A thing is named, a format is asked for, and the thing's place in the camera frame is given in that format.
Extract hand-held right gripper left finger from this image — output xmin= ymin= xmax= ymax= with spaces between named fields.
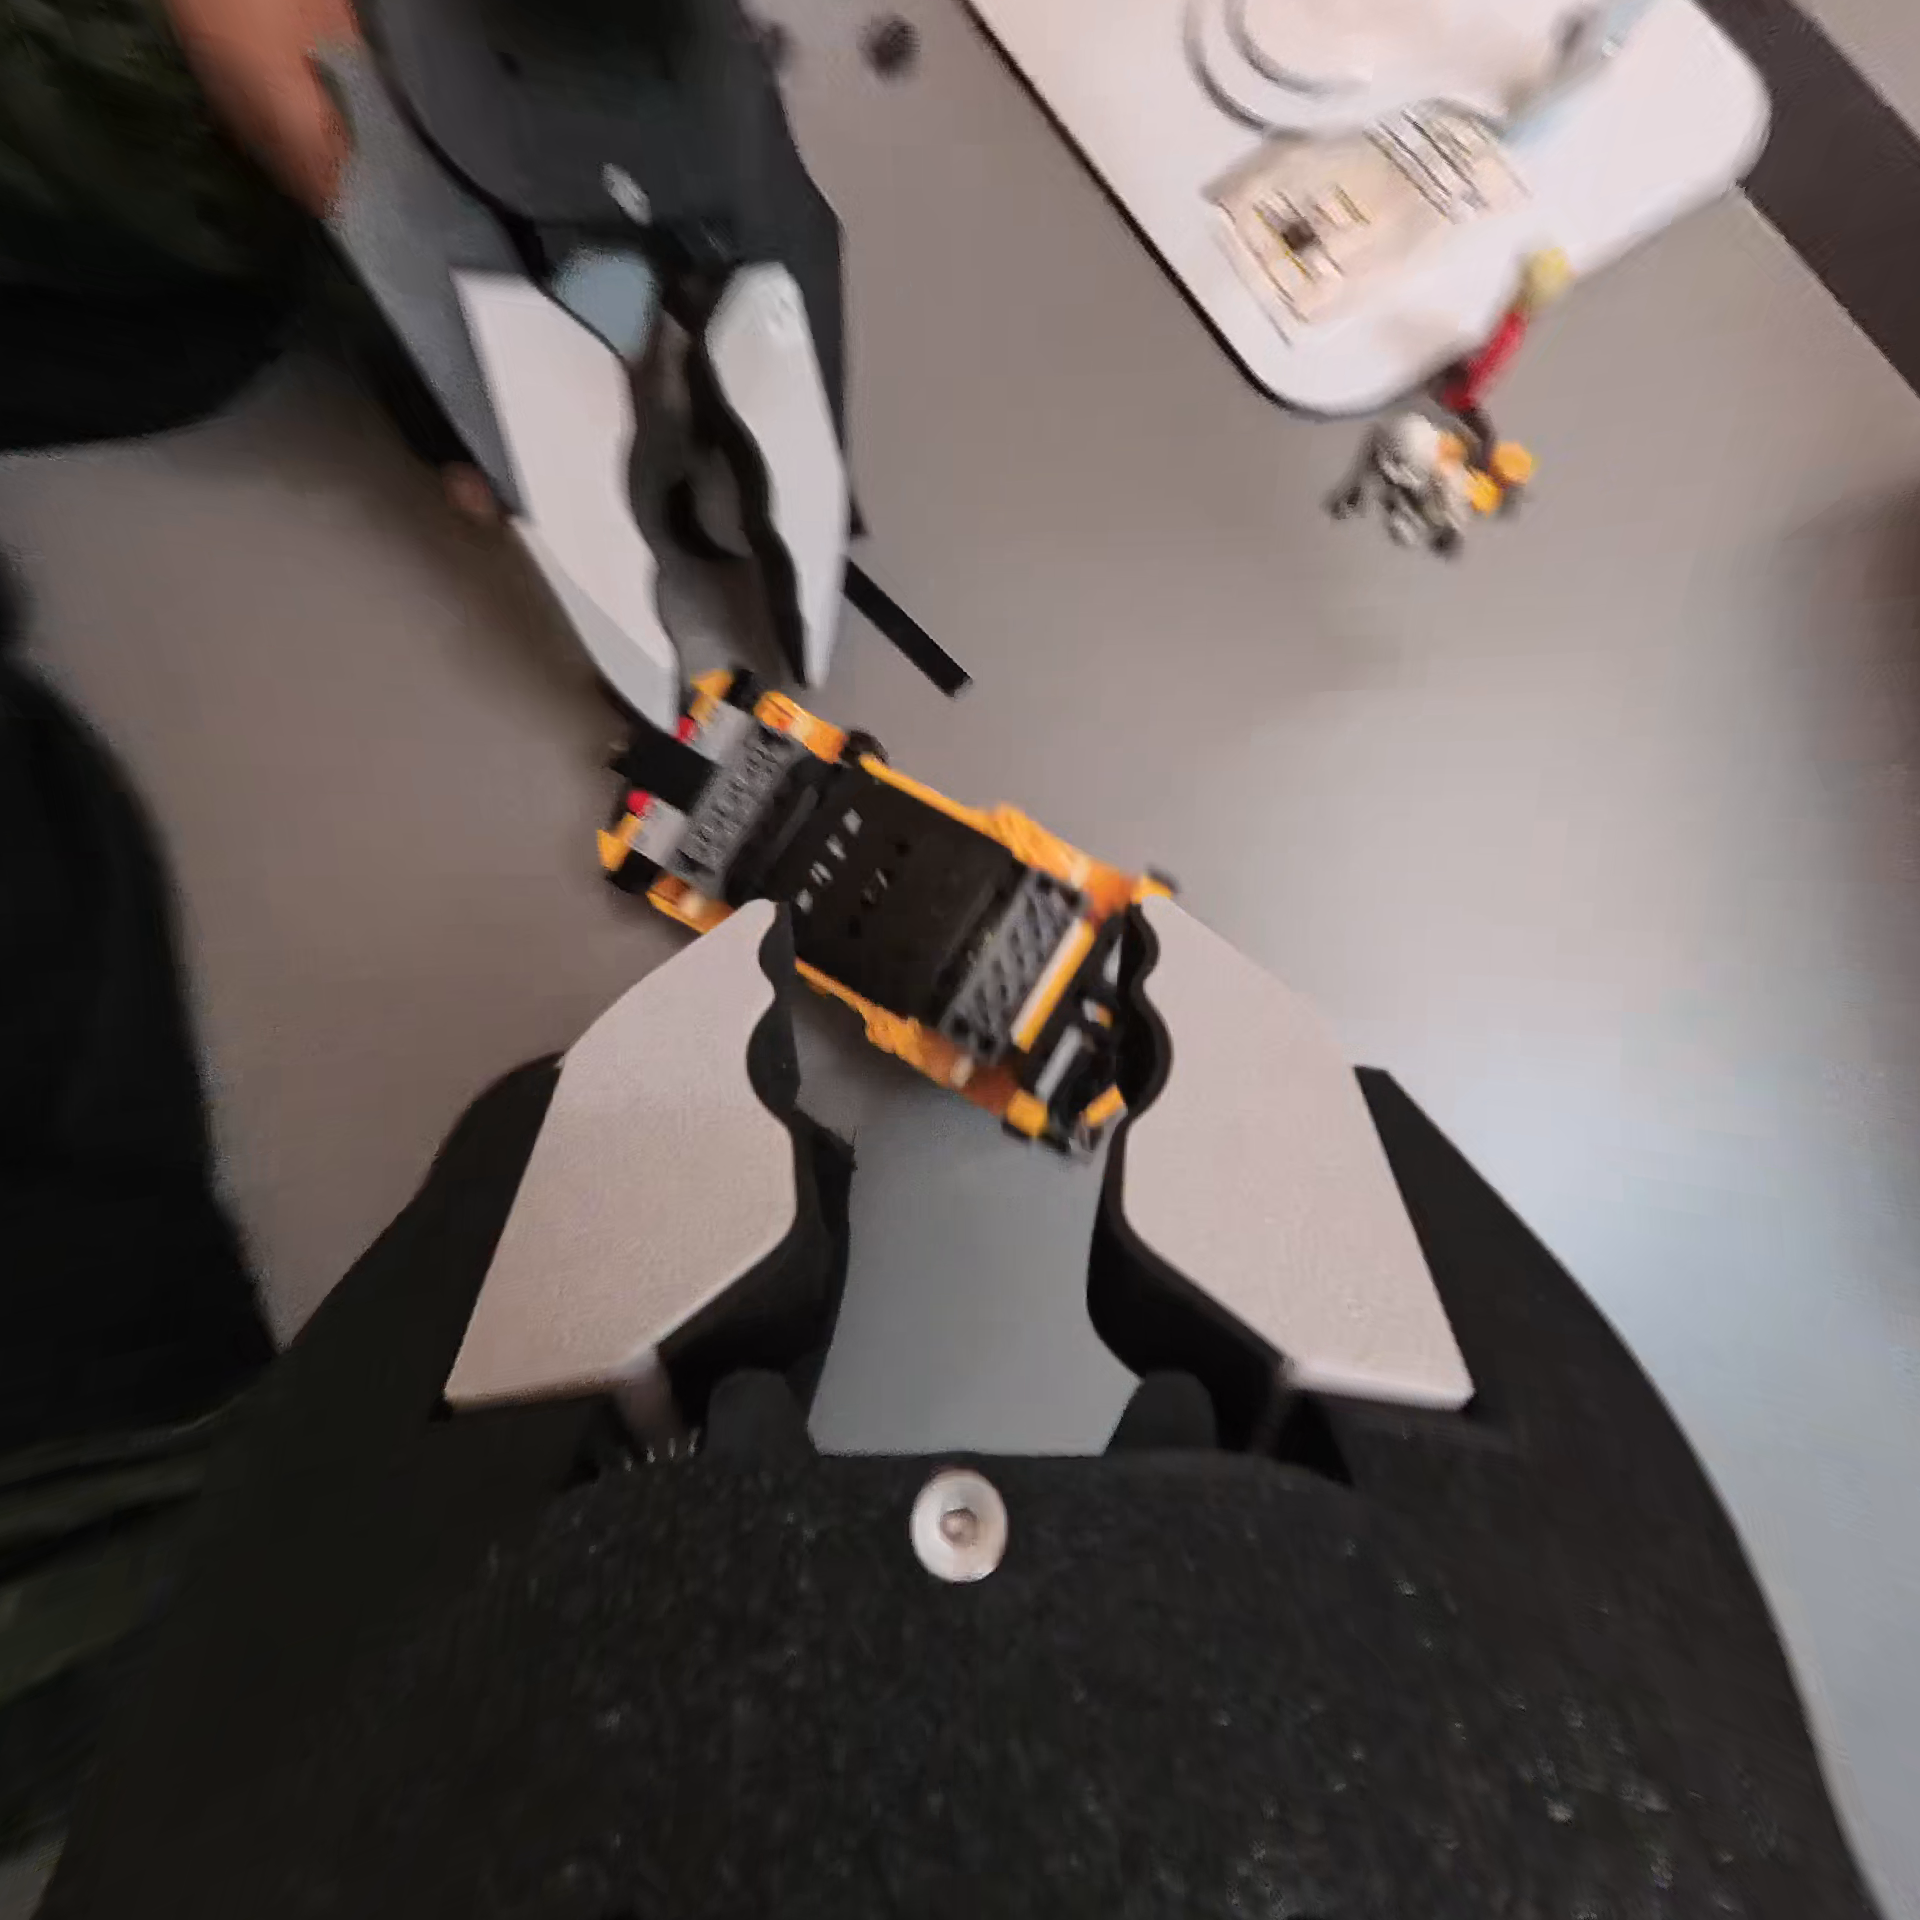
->
xmin=445 ymin=897 xmax=859 ymax=1465

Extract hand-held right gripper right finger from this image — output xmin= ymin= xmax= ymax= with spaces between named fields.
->
xmin=1087 ymin=897 xmax=1476 ymax=1465

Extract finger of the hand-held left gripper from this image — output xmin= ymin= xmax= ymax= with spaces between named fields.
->
xmin=702 ymin=267 xmax=858 ymax=692
xmin=454 ymin=270 xmax=687 ymax=731

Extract black lego rod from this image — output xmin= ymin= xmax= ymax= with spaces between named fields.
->
xmin=839 ymin=563 xmax=973 ymax=699

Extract black rim inserts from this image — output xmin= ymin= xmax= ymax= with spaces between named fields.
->
xmin=742 ymin=6 xmax=924 ymax=78

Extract yellow lego car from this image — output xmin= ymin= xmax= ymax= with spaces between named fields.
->
xmin=597 ymin=667 xmax=1178 ymax=1157

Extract lego sticker sheet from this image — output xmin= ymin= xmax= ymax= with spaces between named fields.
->
xmin=1207 ymin=97 xmax=1531 ymax=324

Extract small white yellow lego piece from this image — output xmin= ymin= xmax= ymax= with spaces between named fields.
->
xmin=1327 ymin=411 xmax=1538 ymax=558

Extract red lego minifigure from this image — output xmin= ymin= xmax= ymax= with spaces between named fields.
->
xmin=1431 ymin=246 xmax=1576 ymax=414

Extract person's left hand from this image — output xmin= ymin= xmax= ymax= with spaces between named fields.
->
xmin=162 ymin=0 xmax=366 ymax=214

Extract white metal book stand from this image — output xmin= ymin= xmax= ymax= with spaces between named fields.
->
xmin=966 ymin=0 xmax=1771 ymax=418

